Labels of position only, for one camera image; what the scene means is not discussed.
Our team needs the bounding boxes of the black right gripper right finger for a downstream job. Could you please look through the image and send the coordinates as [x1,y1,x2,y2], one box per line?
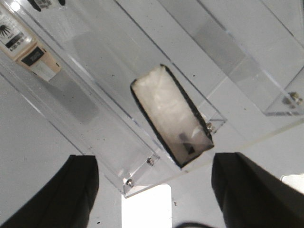
[211,152,304,228]

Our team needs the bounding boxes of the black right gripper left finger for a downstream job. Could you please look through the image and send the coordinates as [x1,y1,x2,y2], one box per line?
[1,155,99,228]

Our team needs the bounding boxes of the clear acrylic display rack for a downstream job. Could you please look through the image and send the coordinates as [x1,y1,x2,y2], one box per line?
[0,0,304,198]

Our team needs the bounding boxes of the cream cosmetic tube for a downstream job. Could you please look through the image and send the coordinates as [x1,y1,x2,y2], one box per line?
[0,4,61,82]

